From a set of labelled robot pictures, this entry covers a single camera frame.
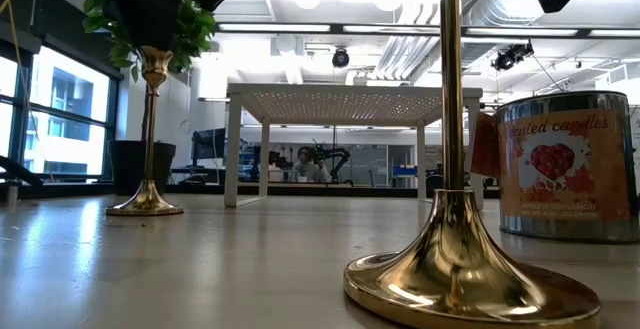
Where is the gold candlestick holder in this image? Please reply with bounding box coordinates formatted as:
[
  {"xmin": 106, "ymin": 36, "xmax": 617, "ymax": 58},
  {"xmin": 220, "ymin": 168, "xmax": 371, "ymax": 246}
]
[
  {"xmin": 104, "ymin": 45, "xmax": 185, "ymax": 218},
  {"xmin": 343, "ymin": 0, "xmax": 603, "ymax": 329}
]

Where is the silver scented candle tin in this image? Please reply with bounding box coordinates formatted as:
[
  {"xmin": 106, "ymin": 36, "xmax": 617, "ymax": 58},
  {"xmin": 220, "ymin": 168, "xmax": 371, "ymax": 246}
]
[{"xmin": 469, "ymin": 90, "xmax": 640, "ymax": 244}]

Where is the green leafy tree plant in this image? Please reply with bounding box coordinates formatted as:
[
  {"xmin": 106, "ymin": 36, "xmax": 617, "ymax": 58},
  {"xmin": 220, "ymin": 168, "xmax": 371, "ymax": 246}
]
[{"xmin": 82, "ymin": 0, "xmax": 217, "ymax": 143}]

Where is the black computer monitor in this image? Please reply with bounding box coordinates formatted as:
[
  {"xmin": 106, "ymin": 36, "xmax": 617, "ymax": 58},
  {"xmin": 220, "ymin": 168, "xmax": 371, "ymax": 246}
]
[{"xmin": 192, "ymin": 127, "xmax": 227, "ymax": 161}]

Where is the black plant pot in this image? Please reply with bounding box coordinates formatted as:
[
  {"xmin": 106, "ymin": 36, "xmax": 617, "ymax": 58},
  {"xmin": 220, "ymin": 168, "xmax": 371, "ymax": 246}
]
[{"xmin": 108, "ymin": 140, "xmax": 177, "ymax": 198}]

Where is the black slanted bar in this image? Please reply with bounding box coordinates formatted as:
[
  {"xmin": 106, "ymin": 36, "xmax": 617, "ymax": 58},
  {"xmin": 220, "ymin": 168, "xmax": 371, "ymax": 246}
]
[{"xmin": 0, "ymin": 155, "xmax": 45, "ymax": 189}]

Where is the person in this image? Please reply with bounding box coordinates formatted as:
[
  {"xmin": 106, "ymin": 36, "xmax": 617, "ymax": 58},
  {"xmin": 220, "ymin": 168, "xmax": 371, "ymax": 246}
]
[{"xmin": 288, "ymin": 146, "xmax": 331, "ymax": 184}]

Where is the white perforated metal table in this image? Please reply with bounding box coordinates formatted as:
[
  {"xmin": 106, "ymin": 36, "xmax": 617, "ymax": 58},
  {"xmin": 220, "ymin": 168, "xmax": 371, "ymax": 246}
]
[{"xmin": 223, "ymin": 82, "xmax": 485, "ymax": 211}]

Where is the black window frame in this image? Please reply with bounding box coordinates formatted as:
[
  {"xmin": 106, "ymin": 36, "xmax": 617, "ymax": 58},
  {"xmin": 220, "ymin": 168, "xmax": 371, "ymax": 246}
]
[{"xmin": 0, "ymin": 33, "xmax": 124, "ymax": 185}]

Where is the yellow cable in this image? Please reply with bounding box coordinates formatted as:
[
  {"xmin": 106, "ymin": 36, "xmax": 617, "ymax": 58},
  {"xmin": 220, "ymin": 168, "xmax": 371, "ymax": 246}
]
[{"xmin": 0, "ymin": 0, "xmax": 54, "ymax": 173}]

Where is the black ceiling light rail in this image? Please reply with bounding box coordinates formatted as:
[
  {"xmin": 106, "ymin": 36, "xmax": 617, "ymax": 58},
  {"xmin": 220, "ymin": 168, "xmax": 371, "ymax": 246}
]
[{"xmin": 215, "ymin": 21, "xmax": 640, "ymax": 40}]

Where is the black round ceiling camera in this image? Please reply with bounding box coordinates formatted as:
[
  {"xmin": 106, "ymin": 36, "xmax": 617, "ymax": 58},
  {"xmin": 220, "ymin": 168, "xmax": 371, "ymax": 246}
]
[{"xmin": 331, "ymin": 47, "xmax": 351, "ymax": 69}]

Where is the grey metal post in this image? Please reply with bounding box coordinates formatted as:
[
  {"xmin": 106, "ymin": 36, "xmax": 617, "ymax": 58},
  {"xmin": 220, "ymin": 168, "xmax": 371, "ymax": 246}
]
[{"xmin": 4, "ymin": 178, "xmax": 20, "ymax": 206}]

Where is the black ceiling camera rig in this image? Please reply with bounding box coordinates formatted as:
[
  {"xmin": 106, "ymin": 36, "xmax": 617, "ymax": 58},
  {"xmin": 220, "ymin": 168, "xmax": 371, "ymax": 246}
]
[{"xmin": 491, "ymin": 40, "xmax": 535, "ymax": 73}]

